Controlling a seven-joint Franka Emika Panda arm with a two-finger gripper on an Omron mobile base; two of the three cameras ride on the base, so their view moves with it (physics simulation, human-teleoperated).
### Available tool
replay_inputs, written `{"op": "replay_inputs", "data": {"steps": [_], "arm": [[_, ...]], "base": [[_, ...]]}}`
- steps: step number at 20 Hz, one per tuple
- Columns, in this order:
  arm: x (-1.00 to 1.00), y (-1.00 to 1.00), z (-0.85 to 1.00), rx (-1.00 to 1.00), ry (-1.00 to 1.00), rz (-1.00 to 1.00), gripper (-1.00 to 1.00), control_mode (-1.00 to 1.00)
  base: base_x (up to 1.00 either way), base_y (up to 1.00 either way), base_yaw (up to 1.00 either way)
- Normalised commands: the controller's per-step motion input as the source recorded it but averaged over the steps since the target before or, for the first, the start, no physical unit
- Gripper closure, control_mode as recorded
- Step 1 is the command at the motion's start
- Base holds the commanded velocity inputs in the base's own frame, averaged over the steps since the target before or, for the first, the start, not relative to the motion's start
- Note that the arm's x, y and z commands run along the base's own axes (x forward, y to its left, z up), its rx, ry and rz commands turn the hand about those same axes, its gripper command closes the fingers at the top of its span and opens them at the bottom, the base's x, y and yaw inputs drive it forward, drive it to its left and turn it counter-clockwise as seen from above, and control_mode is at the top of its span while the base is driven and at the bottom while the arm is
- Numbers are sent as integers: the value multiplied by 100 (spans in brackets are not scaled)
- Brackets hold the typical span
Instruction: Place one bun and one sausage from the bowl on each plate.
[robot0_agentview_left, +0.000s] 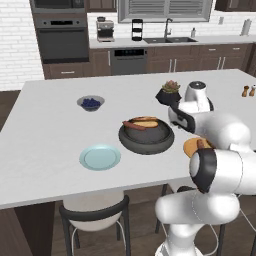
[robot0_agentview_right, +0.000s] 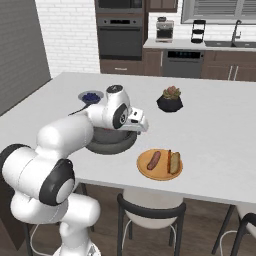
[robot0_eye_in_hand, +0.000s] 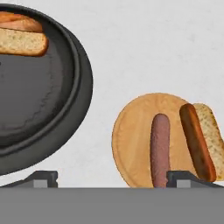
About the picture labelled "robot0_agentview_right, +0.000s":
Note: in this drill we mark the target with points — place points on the thin black utensil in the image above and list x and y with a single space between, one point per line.
78 110

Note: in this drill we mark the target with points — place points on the large grey bowl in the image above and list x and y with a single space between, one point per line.
115 146

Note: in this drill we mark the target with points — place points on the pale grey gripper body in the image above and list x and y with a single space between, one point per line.
138 126

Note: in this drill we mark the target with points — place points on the brown lower cupboards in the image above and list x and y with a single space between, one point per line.
220 66

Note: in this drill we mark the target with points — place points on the brown sausage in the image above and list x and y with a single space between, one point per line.
154 160

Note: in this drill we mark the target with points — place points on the brown upper cupboard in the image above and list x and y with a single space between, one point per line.
162 5

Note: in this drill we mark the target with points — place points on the succulent in black pot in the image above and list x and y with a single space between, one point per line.
170 101

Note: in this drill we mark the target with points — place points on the window with grey blinds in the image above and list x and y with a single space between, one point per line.
216 10

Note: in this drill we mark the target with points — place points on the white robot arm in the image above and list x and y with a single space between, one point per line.
63 133

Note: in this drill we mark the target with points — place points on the orange plate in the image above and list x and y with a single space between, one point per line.
162 174

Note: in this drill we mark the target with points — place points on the small bowl with blue contents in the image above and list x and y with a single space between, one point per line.
91 97

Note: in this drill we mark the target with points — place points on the silver coffee machine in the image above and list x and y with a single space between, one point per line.
164 30

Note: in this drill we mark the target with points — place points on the dark sink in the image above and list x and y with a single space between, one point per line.
218 43

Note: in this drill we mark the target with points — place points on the built-in dark microwave oven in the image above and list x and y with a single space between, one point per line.
119 4

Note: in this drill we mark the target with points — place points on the black tiered stand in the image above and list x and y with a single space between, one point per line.
198 31

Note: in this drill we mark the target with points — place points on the dark dishwasher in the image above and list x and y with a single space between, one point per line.
182 65

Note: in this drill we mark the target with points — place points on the toasted hot dog bun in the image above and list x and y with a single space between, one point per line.
174 162

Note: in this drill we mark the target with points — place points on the dark tap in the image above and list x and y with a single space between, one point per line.
236 31

